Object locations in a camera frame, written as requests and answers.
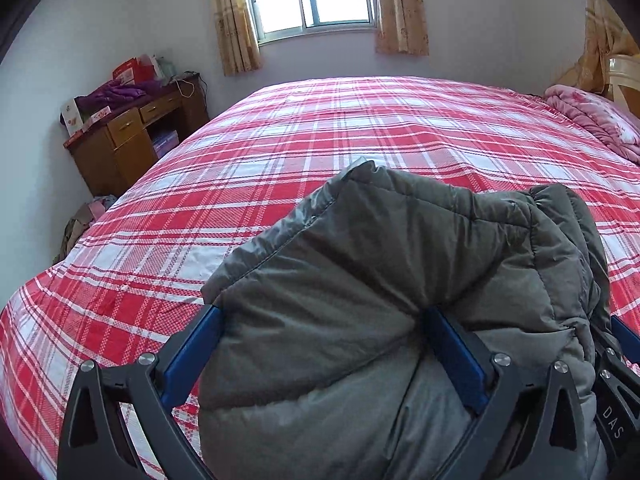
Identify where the grey quilted down jacket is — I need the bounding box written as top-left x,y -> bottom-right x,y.
198,162 -> 610,479

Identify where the pile of clothes on floor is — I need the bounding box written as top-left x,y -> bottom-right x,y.
52,194 -> 117,264

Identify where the red white plaid bed sheet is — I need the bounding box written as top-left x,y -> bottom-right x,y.
1,77 -> 639,479

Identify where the pink quilted blanket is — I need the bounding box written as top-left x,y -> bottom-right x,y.
544,84 -> 639,165

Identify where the cream wooden headboard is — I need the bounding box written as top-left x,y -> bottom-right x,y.
606,54 -> 640,117

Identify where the brown wooden desk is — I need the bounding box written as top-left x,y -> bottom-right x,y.
66,72 -> 209,196

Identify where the beige drape beside headboard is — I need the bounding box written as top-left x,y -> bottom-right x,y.
556,0 -> 639,94

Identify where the stack of boxes in desk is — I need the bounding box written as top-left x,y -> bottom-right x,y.
151,130 -> 180,159

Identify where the flat red box on desk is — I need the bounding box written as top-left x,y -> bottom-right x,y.
64,106 -> 112,148

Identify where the white carton on desk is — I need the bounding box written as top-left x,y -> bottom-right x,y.
61,99 -> 84,136

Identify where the purple garment on desk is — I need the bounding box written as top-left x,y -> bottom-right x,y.
75,80 -> 163,115

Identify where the right beige curtain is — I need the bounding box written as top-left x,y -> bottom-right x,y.
375,0 -> 430,56

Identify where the beige curtain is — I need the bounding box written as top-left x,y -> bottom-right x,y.
375,0 -> 430,56
213,0 -> 262,77

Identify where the left beige curtain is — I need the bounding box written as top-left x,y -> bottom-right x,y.
213,0 -> 262,77

